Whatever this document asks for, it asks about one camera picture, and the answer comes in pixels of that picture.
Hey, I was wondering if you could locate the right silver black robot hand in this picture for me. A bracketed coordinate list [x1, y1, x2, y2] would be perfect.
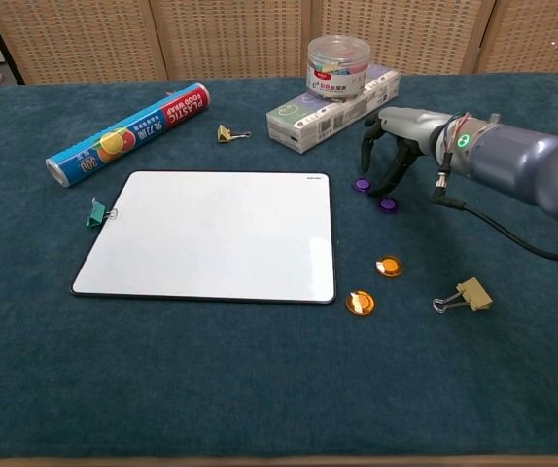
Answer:
[359, 106, 453, 199]

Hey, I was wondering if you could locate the orange round magnet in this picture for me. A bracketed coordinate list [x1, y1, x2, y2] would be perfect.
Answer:
[345, 289, 377, 316]
[374, 255, 404, 279]

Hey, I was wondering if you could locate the clear tub of binder clips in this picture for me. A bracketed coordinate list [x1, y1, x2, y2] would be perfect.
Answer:
[305, 34, 372, 103]

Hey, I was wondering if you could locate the clear rectangular box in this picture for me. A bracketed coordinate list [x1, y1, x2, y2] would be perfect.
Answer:
[265, 62, 402, 156]

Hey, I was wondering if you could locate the large beige binder clip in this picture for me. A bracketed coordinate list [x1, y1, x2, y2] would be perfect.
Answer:
[432, 276, 495, 315]

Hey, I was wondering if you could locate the small gold binder clip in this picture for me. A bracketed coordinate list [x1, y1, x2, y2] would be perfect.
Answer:
[216, 124, 254, 145]

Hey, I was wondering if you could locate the wicker folding screen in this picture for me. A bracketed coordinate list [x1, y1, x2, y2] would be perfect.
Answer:
[0, 0, 558, 85]

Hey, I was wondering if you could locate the white magnetic board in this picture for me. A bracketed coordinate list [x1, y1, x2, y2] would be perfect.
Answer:
[69, 169, 338, 305]

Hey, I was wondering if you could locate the blue plastic wrap roll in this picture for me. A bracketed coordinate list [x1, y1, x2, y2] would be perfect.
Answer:
[45, 82, 212, 189]

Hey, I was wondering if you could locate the dark blue table mat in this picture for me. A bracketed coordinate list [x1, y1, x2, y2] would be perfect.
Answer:
[0, 71, 558, 461]

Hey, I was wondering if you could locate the green binder clip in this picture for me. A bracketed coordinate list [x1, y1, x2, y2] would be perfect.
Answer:
[85, 196, 119, 229]

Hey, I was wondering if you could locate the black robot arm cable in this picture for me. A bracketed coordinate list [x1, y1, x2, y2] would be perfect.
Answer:
[432, 169, 558, 264]

